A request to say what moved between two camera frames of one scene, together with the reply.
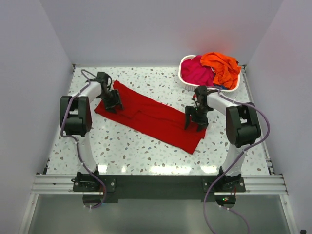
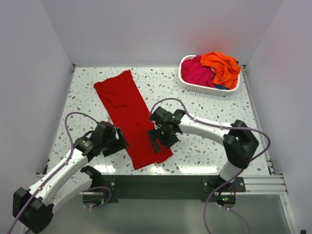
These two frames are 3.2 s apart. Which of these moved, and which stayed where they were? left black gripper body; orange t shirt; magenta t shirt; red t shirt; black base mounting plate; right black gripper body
Moved: left black gripper body; right black gripper body; red t shirt
Stayed: magenta t shirt; black base mounting plate; orange t shirt
